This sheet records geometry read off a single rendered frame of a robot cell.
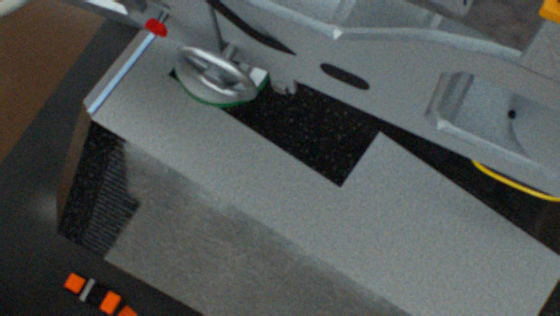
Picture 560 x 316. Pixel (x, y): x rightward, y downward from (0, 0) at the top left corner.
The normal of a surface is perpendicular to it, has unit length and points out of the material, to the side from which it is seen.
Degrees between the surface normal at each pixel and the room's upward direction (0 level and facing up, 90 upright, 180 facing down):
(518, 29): 90
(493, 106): 0
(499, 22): 90
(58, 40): 0
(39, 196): 0
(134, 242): 45
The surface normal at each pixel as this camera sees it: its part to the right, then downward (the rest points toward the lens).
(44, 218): -0.04, -0.29
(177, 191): -0.41, 0.37
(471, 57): -0.45, 0.86
